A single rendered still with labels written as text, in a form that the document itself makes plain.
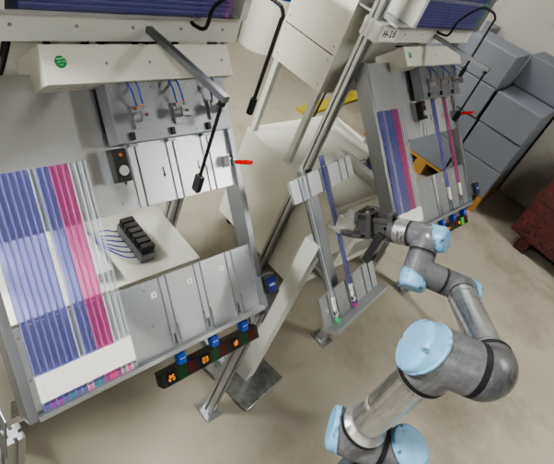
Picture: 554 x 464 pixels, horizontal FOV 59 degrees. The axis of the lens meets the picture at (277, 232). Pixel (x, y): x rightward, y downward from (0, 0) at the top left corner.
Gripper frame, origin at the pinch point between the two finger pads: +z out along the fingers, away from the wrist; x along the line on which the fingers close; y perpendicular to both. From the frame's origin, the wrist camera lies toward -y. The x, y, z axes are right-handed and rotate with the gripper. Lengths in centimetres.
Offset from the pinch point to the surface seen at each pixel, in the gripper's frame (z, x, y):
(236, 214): 18.6, 25.1, 9.2
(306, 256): 10.2, 3.1, -11.6
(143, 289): 18, 62, 2
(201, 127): 17, 36, 37
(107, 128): 23, 59, 41
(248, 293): 12.1, 30.9, -12.5
